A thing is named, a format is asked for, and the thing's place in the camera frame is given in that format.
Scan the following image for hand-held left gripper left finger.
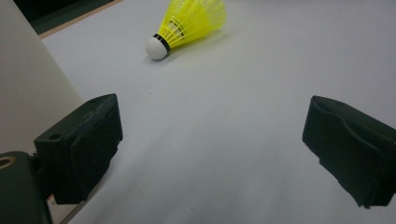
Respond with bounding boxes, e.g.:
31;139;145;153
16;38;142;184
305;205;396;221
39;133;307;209
33;92;124;205

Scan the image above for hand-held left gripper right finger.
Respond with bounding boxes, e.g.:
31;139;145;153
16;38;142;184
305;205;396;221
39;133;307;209
301;94;396;209

